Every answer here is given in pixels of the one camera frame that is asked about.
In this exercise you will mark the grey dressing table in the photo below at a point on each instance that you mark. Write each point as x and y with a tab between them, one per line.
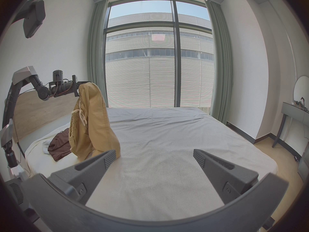
297	112

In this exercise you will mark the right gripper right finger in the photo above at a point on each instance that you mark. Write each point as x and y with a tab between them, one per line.
217	177

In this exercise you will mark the brown garment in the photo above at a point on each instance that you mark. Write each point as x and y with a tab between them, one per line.
59	146

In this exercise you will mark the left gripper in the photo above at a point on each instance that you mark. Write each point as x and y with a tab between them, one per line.
66	88

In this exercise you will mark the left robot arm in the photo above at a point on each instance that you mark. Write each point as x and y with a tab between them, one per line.
23	75

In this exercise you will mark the window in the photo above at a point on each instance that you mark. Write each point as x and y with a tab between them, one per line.
177	57

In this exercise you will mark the pale grey garment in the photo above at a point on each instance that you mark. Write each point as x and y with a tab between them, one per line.
46	148

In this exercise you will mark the round mirror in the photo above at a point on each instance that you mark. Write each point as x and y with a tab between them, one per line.
303	88

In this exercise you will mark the tan shorts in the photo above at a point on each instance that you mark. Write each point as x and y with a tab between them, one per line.
99	119

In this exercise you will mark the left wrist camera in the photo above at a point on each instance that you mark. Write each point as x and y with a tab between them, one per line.
58	75

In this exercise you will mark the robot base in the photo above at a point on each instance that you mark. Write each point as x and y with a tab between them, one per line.
17	192

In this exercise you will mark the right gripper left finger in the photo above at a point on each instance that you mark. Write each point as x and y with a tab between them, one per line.
91	177

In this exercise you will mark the bed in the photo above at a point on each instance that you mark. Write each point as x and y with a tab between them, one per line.
169	134

